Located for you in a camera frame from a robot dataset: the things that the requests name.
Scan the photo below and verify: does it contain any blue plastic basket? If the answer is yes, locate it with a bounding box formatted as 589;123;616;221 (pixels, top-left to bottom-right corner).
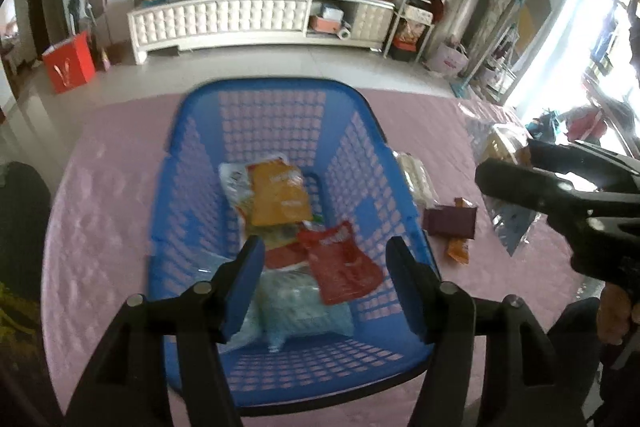
149;78;433;415

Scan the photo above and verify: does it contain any red paper bag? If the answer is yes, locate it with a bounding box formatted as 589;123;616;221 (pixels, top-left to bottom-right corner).
42;31;96;94

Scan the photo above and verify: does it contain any pink shopping bag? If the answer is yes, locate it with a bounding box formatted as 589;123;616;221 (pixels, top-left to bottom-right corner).
425;42;469;77

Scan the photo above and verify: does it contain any person right hand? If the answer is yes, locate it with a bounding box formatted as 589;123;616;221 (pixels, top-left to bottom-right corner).
597;283;632;346

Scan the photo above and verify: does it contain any white cracker pack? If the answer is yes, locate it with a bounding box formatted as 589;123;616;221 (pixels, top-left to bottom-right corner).
394;150;438;209

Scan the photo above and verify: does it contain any orange snack bag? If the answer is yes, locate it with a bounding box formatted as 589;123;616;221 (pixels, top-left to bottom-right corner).
250;159;312;227

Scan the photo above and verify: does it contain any clear silver snack bag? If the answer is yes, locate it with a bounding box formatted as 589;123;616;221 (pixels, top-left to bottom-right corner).
458;101;538;255

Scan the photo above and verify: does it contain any clothes drying rack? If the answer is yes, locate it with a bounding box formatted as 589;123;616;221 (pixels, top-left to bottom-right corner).
526;77;639;158

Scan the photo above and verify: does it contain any light blue striped snack bag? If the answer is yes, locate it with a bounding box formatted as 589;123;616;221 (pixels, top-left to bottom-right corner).
256;267;355;352

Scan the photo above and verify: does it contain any white TV cabinet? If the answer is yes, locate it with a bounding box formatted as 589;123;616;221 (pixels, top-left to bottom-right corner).
128;0;395;65

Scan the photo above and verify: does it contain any red small snack packet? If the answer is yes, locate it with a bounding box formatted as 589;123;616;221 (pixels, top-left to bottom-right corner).
297;220;384;306

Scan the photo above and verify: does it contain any maroon snack packet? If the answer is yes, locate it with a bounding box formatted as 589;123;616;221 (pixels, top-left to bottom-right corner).
422;206;477;239

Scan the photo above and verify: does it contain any small orange snack packet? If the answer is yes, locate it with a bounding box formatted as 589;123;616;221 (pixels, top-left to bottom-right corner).
446;239;470;265

